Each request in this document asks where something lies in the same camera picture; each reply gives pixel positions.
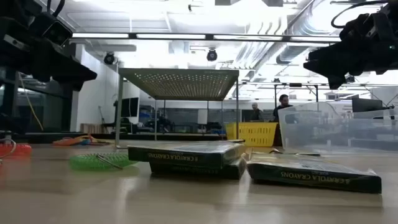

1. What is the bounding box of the red coil keychain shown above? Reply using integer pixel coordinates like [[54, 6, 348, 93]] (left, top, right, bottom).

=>
[[0, 138, 33, 158]]

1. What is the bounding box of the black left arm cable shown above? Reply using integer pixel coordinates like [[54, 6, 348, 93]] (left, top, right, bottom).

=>
[[46, 0, 66, 18]]

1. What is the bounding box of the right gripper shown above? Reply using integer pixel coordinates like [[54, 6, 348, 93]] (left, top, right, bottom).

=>
[[303, 12, 386, 90]]

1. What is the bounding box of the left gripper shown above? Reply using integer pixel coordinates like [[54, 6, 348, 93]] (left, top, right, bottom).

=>
[[0, 18, 98, 93]]

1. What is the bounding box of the yellow hanging cable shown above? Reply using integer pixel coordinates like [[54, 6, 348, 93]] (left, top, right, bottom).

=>
[[17, 73, 44, 131]]

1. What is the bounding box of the black wall monitor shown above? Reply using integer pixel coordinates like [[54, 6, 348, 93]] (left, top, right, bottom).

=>
[[120, 96, 140, 118]]

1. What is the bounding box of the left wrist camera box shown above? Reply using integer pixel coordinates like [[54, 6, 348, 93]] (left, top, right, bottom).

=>
[[29, 11, 74, 47]]

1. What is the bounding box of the green perforated metal shelf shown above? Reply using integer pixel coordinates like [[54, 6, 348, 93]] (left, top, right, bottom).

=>
[[114, 67, 241, 149]]

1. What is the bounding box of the wooden slat crate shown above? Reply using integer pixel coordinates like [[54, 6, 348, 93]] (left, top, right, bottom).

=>
[[80, 123, 105, 134]]

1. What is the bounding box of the overhead light bar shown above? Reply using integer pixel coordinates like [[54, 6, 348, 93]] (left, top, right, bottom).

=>
[[71, 32, 343, 44]]

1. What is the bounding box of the clear plastic container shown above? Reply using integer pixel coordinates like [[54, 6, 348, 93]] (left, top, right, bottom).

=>
[[277, 101, 398, 156]]

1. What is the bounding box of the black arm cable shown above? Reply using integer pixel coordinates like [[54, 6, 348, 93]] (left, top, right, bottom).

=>
[[46, 0, 66, 18], [330, 0, 389, 29]]

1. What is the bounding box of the black table frame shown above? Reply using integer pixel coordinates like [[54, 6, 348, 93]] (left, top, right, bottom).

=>
[[12, 132, 228, 141]]

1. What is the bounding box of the green coil keychain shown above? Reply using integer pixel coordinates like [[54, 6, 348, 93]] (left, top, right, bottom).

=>
[[68, 151, 139, 171]]

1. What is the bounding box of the yellow plastic basket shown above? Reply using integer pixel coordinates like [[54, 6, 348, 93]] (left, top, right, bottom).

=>
[[225, 121, 279, 147]]

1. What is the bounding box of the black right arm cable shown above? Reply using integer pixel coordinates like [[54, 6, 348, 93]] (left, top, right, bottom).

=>
[[330, 0, 389, 29]]

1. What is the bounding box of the white background panel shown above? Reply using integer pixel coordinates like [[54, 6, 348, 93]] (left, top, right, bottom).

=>
[[197, 108, 208, 125]]

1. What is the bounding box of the black desktop monitor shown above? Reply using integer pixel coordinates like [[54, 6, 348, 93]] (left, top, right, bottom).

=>
[[351, 98, 384, 113]]

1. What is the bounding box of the orange rubber band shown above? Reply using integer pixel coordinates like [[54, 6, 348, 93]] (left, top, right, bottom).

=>
[[62, 135, 94, 144]]

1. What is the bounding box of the Crayola crayon box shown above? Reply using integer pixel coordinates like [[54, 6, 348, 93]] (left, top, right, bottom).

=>
[[127, 141, 248, 170], [148, 155, 248, 180], [246, 152, 382, 194]]

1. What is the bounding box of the person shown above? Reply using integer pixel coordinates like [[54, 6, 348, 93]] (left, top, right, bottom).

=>
[[250, 101, 265, 122], [272, 94, 295, 123]]

